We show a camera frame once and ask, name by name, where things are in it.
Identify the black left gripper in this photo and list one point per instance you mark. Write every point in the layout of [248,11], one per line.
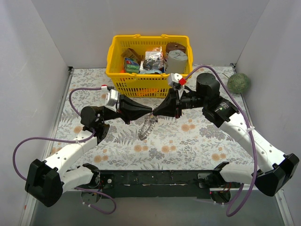
[119,107]

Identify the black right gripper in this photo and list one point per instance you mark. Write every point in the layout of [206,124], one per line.
[178,105]

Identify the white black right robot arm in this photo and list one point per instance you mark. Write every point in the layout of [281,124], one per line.
[272,169]

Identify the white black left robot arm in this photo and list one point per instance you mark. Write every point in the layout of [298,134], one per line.
[48,179]

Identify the floral table mat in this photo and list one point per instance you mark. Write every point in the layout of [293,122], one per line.
[188,143]

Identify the green small box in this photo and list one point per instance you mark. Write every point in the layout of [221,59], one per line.
[131,66]

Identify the yellow plastic basket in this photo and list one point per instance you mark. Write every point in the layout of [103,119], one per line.
[142,85]

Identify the clear bag of small items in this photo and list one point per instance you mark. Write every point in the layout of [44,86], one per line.
[153,62]

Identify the grey paper roll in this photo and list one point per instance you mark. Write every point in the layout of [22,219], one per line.
[176,62]

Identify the brown cardboard packet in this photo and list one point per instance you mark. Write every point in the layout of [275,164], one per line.
[130,53]

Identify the brown round box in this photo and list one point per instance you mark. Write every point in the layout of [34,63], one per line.
[171,46]

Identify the green yarn ball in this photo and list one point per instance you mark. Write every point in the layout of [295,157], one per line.
[238,83]

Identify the black base bar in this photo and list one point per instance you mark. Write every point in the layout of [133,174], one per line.
[157,183]

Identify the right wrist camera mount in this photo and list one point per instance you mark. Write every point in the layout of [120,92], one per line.
[177,82]

